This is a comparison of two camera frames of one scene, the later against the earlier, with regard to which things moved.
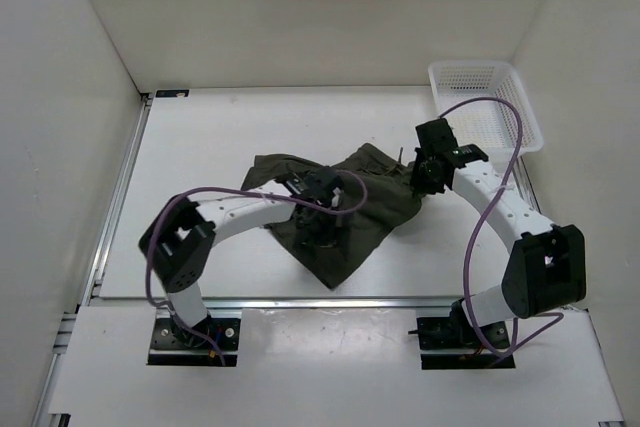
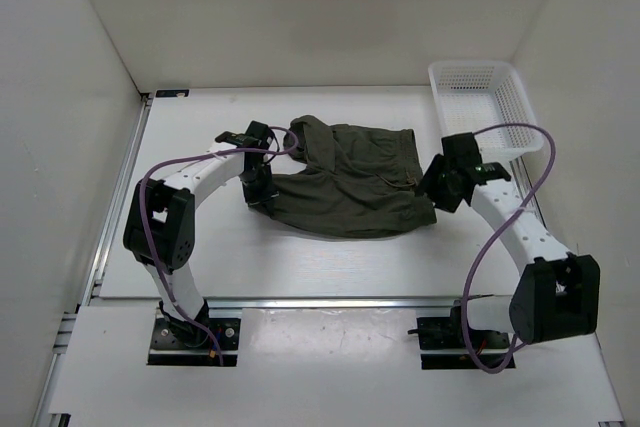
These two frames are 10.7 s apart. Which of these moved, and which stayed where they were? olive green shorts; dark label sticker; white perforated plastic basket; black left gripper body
Moved: black left gripper body; olive green shorts
Stayed: dark label sticker; white perforated plastic basket
